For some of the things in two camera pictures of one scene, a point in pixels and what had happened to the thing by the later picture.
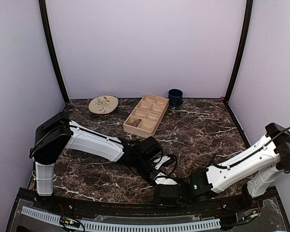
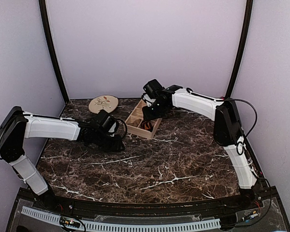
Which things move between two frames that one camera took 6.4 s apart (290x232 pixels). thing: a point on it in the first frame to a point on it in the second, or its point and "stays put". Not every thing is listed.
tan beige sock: x=136 y=123 stays put
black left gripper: x=149 y=180 to x=116 y=146
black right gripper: x=182 y=180 to x=149 y=116
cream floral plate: x=103 y=104 stays put
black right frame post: x=249 y=7 stays put
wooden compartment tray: x=146 y=119 stays put
